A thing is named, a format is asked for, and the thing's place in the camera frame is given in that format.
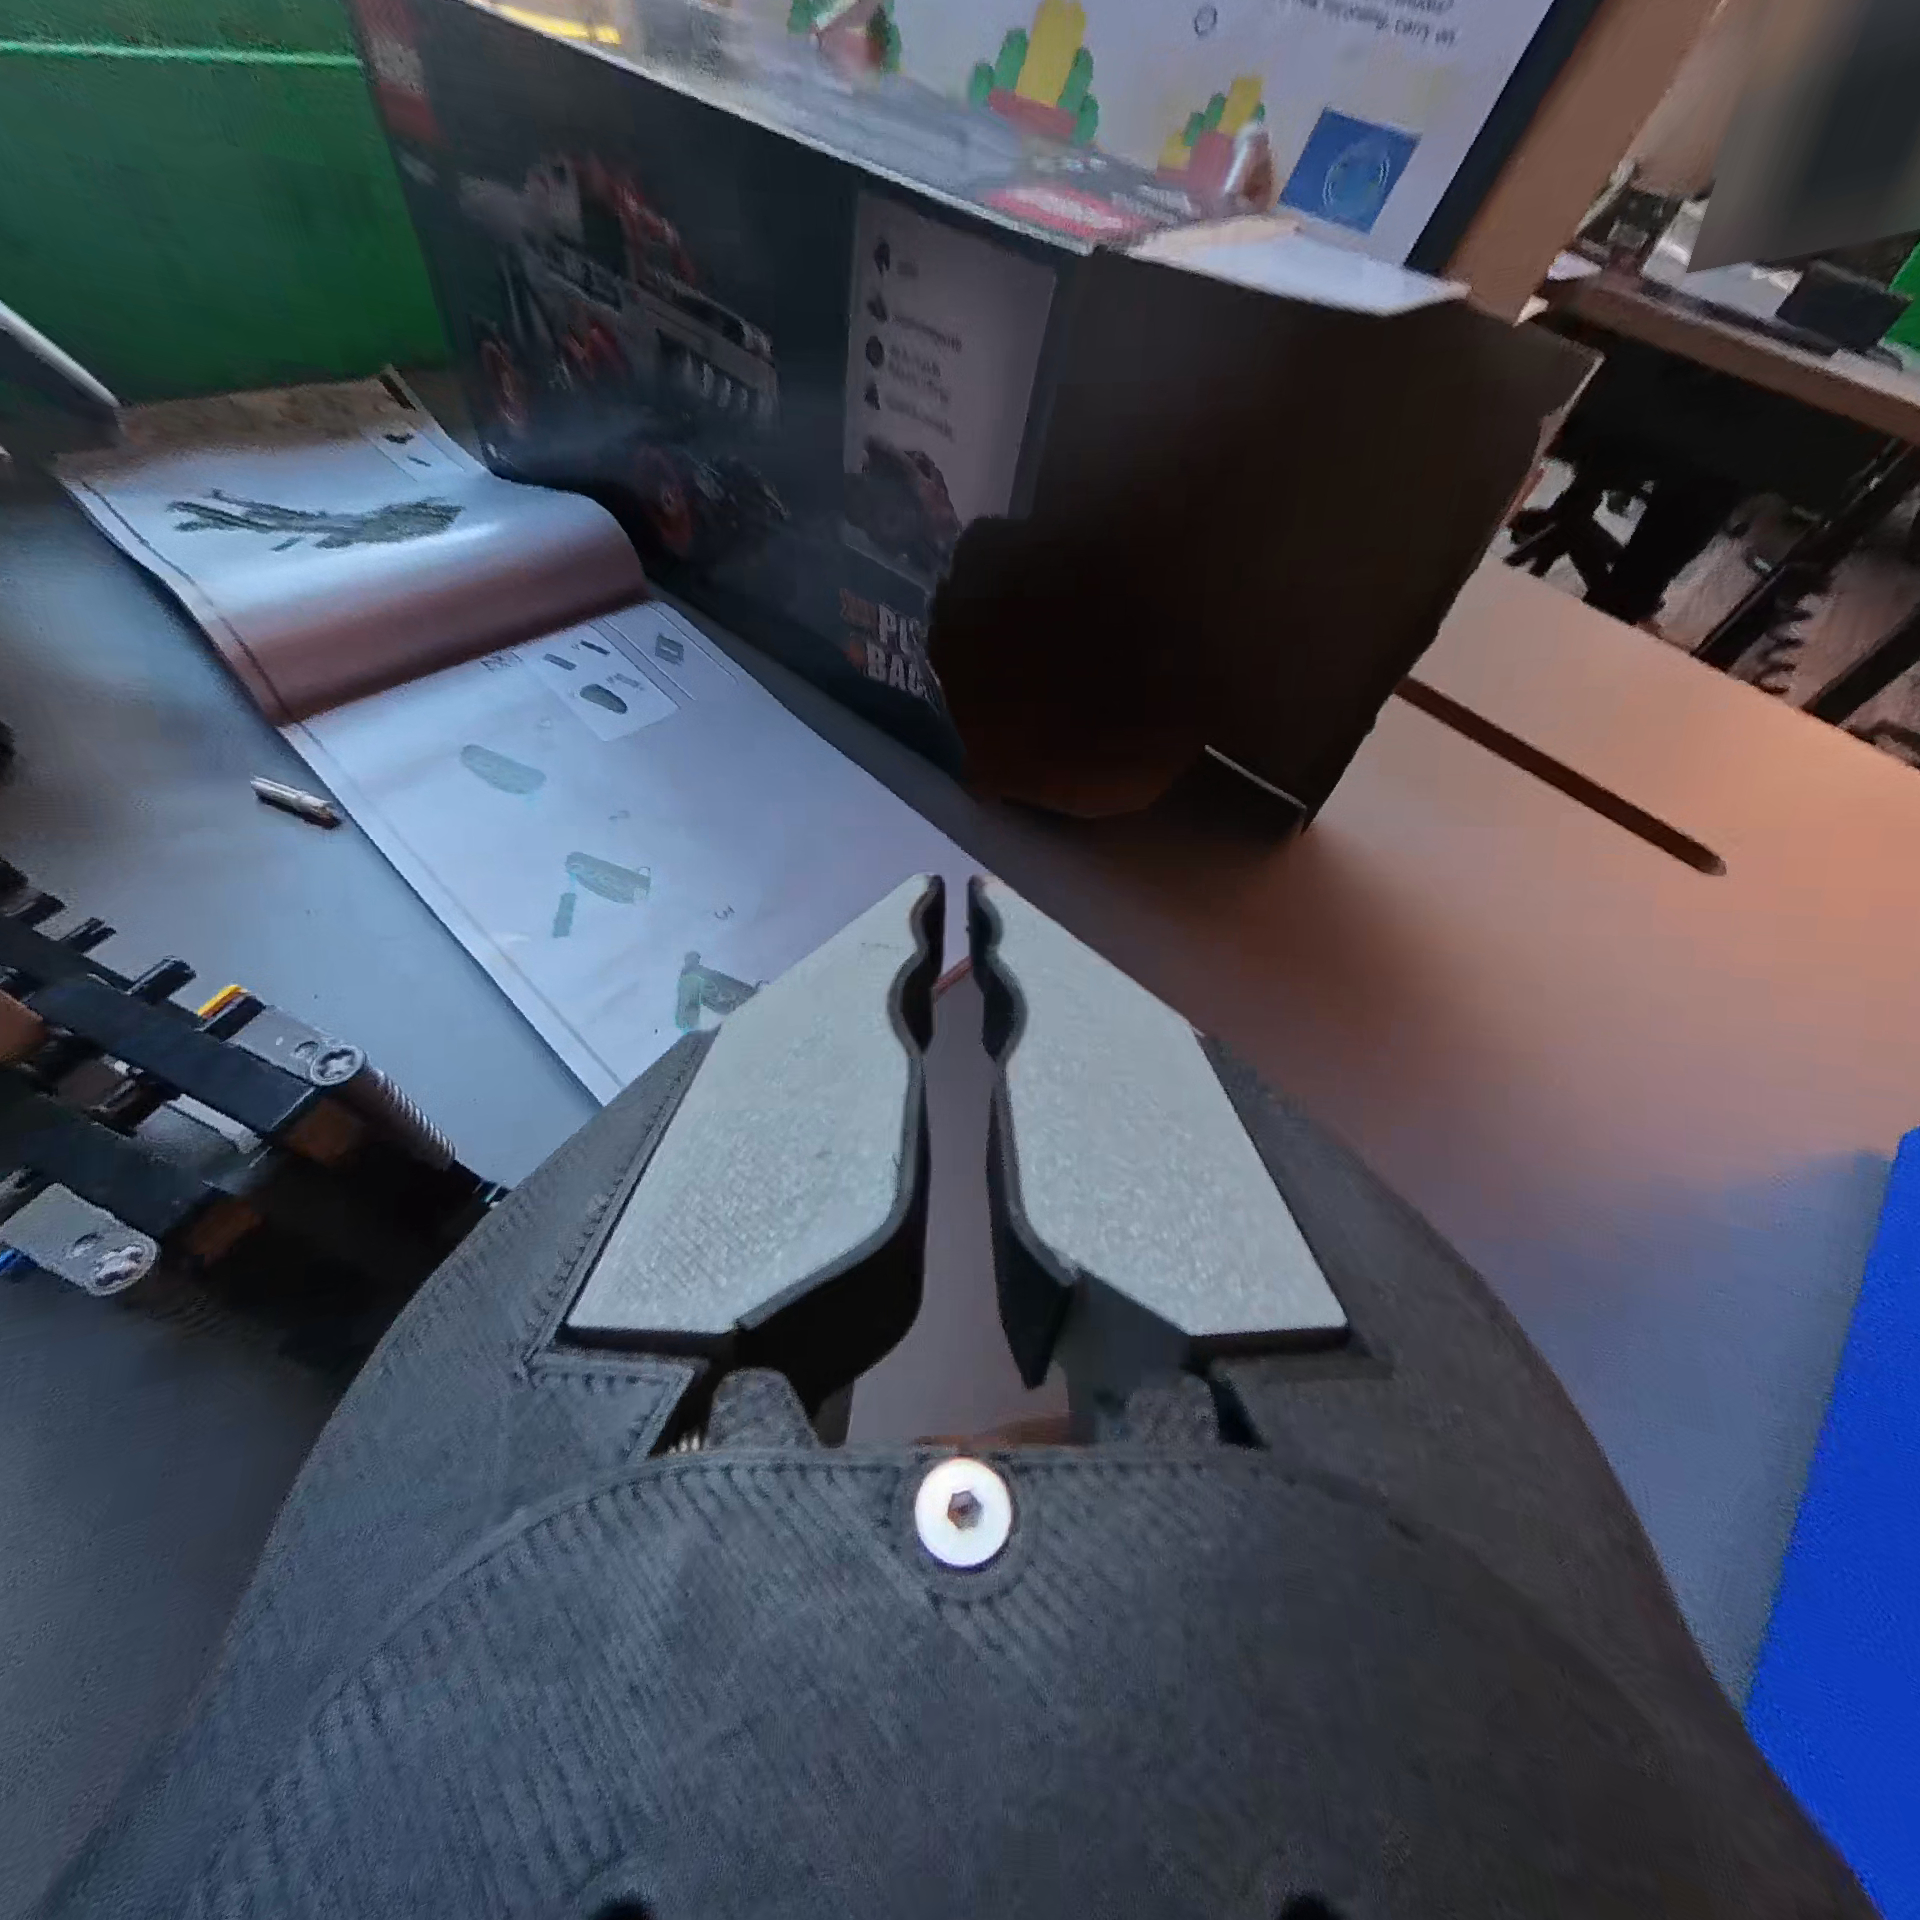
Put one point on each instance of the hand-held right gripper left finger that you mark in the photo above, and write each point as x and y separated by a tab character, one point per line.
765	1170

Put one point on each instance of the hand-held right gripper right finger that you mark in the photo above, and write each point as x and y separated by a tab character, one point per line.
1154	1170

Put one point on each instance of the black lego set box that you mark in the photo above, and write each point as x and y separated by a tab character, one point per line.
1244	510

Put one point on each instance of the open instruction booklet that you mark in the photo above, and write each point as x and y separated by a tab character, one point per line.
450	721

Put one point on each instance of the small metal pin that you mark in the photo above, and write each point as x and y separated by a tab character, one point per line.
294	801

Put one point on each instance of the black mechanical assembly with screws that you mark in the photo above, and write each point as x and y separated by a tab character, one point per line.
165	1080

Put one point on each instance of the blue flat object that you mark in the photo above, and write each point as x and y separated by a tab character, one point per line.
1852	1575

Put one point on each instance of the background wooden desk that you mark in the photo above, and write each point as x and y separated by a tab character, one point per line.
1725	352

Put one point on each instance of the brown cardboard stand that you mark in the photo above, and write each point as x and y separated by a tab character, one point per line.
1575	164

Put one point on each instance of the printed task instruction sheet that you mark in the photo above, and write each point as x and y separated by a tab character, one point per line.
1350	91

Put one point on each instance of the black desktop device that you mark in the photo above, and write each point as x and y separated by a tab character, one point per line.
1839	309

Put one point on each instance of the large green storage bin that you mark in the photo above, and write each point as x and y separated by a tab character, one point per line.
194	211

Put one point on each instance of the small green storage bin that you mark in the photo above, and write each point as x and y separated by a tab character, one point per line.
1904	309

